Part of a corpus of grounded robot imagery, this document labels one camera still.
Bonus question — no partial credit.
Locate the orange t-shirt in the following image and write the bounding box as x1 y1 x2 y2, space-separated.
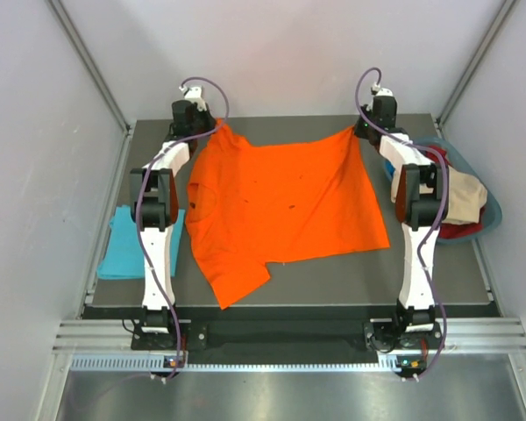
185 125 390 308

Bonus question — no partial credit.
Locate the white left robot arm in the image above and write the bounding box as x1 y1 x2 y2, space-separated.
130 86 216 350

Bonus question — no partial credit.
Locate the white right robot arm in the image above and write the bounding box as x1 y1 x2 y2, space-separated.
354 82 449 347

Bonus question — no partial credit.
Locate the blue t-shirt in basket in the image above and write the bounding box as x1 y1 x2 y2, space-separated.
384 161 395 180

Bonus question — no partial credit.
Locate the beige t-shirt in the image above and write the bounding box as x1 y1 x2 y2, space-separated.
391 164 487 228

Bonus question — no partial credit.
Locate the dark red t-shirt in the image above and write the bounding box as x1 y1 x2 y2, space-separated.
429 145 487 239

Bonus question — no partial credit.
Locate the blue plastic laundry basket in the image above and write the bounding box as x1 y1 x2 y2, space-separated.
383 137 503 246

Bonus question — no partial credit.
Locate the folded light blue t-shirt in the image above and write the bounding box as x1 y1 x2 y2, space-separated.
96 205 185 281

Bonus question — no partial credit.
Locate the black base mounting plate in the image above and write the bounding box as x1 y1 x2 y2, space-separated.
131 319 442 365

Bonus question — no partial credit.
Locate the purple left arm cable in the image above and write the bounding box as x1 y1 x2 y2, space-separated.
135 76 230 382

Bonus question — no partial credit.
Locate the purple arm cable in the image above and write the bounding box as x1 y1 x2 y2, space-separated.
135 76 230 382
354 67 448 379

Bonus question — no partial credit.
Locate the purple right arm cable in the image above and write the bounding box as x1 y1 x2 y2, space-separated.
354 67 448 379

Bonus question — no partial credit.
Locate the grey slotted cable duct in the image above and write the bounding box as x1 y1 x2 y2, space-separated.
70 354 419 374

